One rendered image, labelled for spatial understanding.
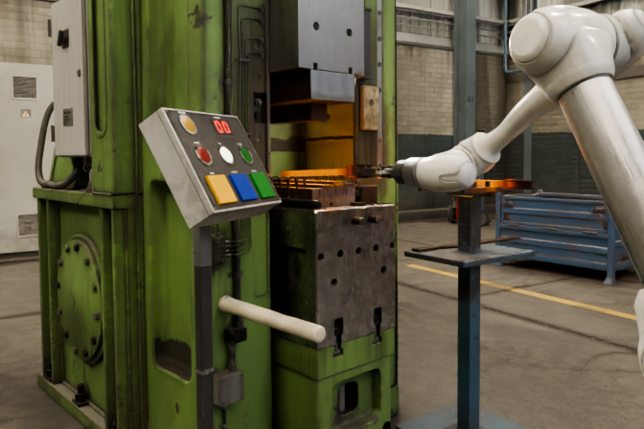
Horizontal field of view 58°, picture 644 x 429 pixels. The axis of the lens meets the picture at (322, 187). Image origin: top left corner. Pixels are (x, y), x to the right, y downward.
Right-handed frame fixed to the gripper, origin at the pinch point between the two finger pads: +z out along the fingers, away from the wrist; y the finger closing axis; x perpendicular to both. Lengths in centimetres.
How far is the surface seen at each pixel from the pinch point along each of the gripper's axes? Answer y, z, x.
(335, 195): -1.9, 10.1, -8.5
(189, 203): -70, -14, -6
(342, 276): -4.6, 4.0, -34.5
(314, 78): -11.0, 10.3, 30.2
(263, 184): -44.2, -6.5, -2.5
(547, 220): 373, 125, -55
